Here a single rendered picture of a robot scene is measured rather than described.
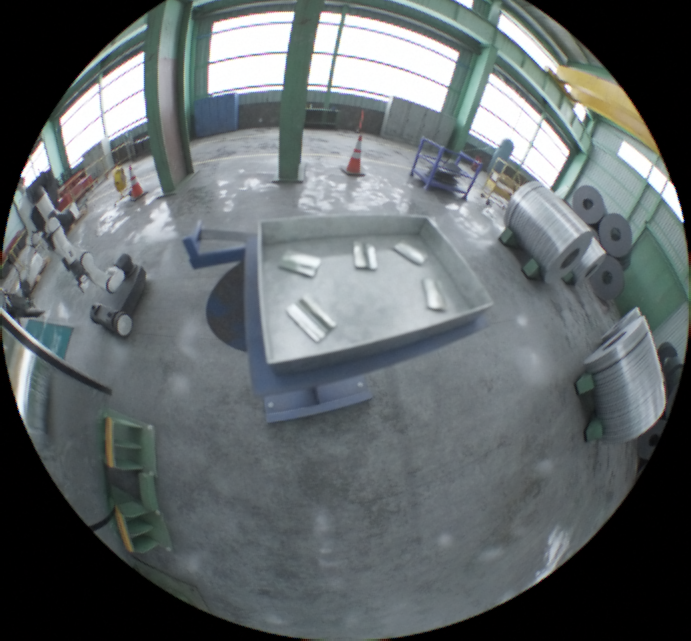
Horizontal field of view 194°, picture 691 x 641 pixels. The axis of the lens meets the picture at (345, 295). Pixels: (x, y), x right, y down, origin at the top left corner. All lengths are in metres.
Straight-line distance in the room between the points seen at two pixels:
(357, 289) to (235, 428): 1.15
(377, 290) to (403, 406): 1.11
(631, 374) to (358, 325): 3.24
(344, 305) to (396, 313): 0.07
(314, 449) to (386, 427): 0.44
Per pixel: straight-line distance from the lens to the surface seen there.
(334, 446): 1.24
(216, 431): 1.35
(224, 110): 10.04
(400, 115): 9.92
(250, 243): 0.37
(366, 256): 0.34
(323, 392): 1.23
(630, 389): 3.32
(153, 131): 3.93
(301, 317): 0.25
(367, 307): 0.28
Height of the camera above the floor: 1.23
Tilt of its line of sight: 53 degrees down
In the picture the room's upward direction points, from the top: 15 degrees clockwise
